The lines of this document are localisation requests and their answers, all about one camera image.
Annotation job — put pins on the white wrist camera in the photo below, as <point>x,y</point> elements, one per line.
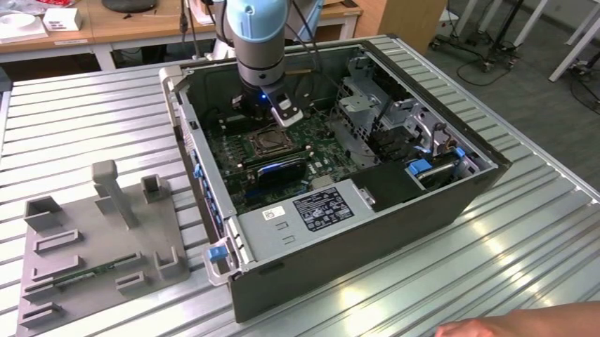
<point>286,110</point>

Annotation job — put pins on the white foam tray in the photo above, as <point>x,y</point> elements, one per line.
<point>18,28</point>

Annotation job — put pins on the black wheeled stand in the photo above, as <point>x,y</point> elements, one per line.
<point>491,58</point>

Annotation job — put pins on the white table frame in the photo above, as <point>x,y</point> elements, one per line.
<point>529,24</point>

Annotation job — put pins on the grey power supply unit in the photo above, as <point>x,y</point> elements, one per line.
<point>264,238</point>

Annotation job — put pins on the silver CPU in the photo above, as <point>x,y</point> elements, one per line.
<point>271,139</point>

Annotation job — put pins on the white cardboard box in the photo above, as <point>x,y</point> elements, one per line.
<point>60,17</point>

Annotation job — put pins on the black graphics card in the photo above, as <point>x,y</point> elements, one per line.
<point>280,172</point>

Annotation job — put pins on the black round object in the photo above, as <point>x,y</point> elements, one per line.
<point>128,4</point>

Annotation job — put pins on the blue slot retainer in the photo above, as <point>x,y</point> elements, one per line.
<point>196,170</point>

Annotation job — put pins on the blue disk carrier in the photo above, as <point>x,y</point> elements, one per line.
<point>418,168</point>

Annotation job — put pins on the white table leg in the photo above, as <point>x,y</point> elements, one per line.
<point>572,56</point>

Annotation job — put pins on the wooden cabinet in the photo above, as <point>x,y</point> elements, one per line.
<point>411,21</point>

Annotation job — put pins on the grey parts rack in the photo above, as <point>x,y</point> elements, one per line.
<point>93,252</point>

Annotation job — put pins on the person bare forearm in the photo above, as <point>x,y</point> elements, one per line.
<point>557,317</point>

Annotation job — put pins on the grey metal drive cage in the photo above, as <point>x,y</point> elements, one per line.
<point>355,105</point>

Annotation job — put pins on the green motherboard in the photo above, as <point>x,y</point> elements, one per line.
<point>323,151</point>

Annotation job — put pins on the small blue plastic clip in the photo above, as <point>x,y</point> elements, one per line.
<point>458,152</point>

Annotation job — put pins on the red packet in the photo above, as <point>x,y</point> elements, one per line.
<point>56,3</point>

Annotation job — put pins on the silver chipset heatsink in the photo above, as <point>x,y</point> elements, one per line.
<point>320,182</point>

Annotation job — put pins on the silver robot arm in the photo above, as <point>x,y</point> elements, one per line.
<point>257,45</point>

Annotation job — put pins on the black PC case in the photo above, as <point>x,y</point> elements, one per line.
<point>374,252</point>

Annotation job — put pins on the green RAM stick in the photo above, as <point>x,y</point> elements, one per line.
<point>93,270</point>

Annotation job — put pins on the wooden desk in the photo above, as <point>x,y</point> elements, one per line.
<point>140,24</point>

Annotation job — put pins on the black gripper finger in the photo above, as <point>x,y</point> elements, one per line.
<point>264,123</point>
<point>239,105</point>

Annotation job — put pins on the metal CPU socket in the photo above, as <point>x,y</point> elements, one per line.
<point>252,149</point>

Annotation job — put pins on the blue case latch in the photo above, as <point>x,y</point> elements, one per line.
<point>215,253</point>

